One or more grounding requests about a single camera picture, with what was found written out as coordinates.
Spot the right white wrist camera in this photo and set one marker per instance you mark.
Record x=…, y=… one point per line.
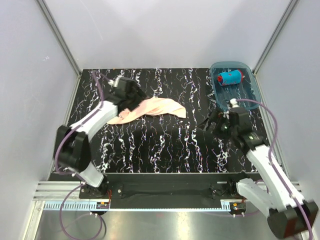
x=233, y=103

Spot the aluminium frame rail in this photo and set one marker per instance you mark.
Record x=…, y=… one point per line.
x=67, y=195

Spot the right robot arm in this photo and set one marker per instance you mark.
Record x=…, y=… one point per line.
x=287, y=211

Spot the red blue patterned towel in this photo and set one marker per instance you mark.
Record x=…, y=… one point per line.
x=230, y=78

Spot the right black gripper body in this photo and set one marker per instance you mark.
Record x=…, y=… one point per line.
x=222, y=126

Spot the left connector board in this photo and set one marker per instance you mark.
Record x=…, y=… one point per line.
x=101, y=205

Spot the pink towel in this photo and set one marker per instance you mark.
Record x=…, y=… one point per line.
x=150, y=107

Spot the connector board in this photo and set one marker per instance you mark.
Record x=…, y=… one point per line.
x=101, y=205
x=238, y=207

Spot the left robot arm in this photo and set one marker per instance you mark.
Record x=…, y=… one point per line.
x=72, y=148

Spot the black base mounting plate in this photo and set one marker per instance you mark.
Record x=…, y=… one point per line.
x=220, y=184

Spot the right connector board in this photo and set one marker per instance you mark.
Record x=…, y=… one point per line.
x=238, y=207

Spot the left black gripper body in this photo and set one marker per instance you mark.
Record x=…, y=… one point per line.
x=134, y=98

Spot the blue transparent plastic bin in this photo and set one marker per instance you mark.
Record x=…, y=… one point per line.
x=247, y=89

